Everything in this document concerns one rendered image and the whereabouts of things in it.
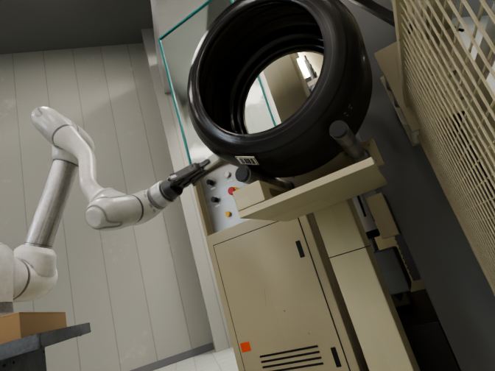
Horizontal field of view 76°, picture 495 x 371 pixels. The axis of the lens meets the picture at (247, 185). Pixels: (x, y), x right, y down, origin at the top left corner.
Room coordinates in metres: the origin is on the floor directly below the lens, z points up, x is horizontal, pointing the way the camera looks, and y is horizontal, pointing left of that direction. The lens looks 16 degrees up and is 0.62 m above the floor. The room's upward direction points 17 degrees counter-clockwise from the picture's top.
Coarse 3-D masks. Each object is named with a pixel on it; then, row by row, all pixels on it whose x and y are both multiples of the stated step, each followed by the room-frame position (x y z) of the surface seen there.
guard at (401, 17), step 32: (448, 0) 0.29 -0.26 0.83; (480, 0) 0.23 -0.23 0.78; (416, 32) 0.45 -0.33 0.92; (416, 64) 0.56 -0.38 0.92; (448, 64) 0.39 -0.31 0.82; (416, 96) 0.72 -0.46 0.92; (480, 96) 0.34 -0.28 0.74; (448, 128) 0.58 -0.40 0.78; (448, 160) 0.72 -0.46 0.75; (480, 160) 0.48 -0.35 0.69; (448, 192) 0.97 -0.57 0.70; (480, 192) 0.58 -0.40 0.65; (480, 224) 0.72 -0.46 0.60; (480, 256) 0.97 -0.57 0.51
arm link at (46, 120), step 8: (32, 112) 1.09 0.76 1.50; (40, 112) 1.08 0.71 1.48; (48, 112) 1.08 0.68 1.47; (56, 112) 1.10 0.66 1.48; (32, 120) 1.09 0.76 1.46; (40, 120) 1.07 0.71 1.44; (48, 120) 1.07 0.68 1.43; (56, 120) 1.08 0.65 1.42; (64, 120) 1.10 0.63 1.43; (40, 128) 1.08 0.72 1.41; (48, 128) 1.07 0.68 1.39; (56, 128) 1.07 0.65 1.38; (48, 136) 1.09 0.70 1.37
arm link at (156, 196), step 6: (156, 186) 1.04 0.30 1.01; (150, 192) 1.05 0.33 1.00; (156, 192) 1.04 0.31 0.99; (162, 192) 1.04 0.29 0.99; (150, 198) 1.05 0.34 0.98; (156, 198) 1.04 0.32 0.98; (162, 198) 1.04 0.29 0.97; (168, 198) 1.06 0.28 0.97; (156, 204) 1.06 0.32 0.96; (162, 204) 1.06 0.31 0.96; (168, 204) 1.08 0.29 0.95
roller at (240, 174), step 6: (240, 168) 0.83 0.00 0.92; (246, 168) 0.83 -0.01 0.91; (240, 174) 0.83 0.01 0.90; (246, 174) 0.83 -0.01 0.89; (252, 174) 0.84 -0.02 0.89; (258, 174) 0.88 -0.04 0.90; (264, 174) 0.93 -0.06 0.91; (240, 180) 0.84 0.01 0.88; (246, 180) 0.84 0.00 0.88; (252, 180) 0.86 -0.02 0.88; (264, 180) 0.92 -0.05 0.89; (270, 180) 0.96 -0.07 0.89; (276, 180) 1.00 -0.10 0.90; (282, 180) 1.07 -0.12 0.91; (282, 186) 1.05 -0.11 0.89; (288, 186) 1.10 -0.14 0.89
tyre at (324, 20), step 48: (240, 0) 0.76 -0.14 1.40; (288, 0) 0.70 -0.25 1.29; (336, 0) 0.68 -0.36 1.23; (240, 48) 0.98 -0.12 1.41; (288, 48) 0.98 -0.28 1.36; (336, 48) 0.68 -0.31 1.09; (192, 96) 0.86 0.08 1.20; (240, 96) 1.08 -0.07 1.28; (336, 96) 0.71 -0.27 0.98; (240, 144) 0.81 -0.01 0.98; (288, 144) 0.77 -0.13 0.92; (336, 144) 0.85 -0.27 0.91
